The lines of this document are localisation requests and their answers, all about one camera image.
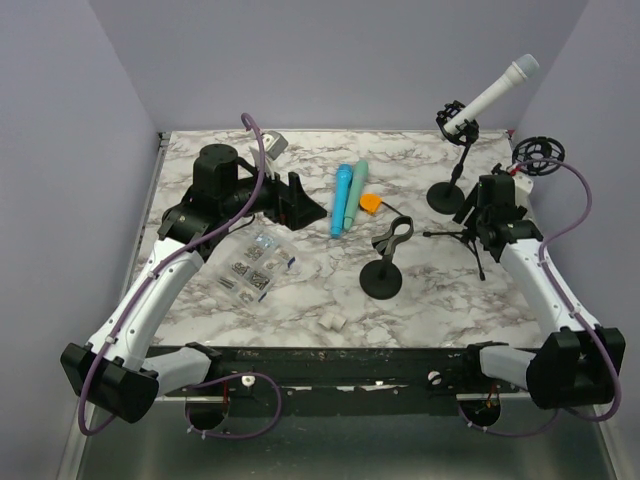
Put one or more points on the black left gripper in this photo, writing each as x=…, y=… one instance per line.
x=290, y=205

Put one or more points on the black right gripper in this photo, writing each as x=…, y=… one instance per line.
x=466, y=208

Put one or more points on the blue microphone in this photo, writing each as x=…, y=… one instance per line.
x=342, y=187

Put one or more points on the mint green microphone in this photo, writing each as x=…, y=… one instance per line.
x=359, y=177

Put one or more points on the black shock-mount tripod stand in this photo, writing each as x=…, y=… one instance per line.
x=500, y=221

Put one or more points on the black round-base microphone stand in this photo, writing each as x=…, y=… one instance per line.
x=381, y=279

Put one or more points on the white microphone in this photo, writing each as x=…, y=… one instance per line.
x=518, y=72

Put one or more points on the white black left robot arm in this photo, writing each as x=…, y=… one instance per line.
x=112, y=370

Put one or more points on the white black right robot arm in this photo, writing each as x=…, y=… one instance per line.
x=580, y=360

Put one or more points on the clear plastic screw box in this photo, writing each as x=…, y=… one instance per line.
x=257, y=260

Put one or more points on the orange tape measure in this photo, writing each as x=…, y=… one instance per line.
x=370, y=203

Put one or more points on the small white plastic fitting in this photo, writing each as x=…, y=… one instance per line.
x=332, y=321

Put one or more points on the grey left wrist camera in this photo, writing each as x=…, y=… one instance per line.
x=274, y=145

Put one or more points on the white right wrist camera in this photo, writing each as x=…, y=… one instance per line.
x=523, y=187

